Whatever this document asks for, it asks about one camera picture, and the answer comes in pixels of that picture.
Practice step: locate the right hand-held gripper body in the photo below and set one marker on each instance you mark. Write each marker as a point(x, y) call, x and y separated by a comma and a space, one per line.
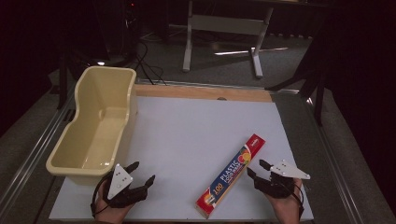
point(280, 185)

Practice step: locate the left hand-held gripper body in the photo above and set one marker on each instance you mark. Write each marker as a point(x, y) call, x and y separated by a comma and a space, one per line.
point(120, 182)

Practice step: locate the long plastic wrap box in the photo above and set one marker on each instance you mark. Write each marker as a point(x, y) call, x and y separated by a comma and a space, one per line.
point(232, 174)

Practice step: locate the cream plastic tub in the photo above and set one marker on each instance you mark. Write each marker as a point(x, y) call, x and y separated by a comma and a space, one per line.
point(99, 133)

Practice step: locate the person's right hand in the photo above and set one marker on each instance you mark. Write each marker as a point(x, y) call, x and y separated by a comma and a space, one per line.
point(288, 208)

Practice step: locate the person's left hand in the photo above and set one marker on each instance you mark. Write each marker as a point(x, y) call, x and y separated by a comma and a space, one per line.
point(109, 214)

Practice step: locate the white board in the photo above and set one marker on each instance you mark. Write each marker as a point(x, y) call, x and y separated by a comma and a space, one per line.
point(186, 137)

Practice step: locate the black stand legs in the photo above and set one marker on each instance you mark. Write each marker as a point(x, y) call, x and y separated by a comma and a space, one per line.
point(313, 84)

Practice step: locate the dark computer tower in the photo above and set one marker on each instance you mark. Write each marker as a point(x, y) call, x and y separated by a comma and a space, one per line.
point(123, 28)

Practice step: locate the white metal table frame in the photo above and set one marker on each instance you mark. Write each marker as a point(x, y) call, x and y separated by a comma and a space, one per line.
point(227, 25)

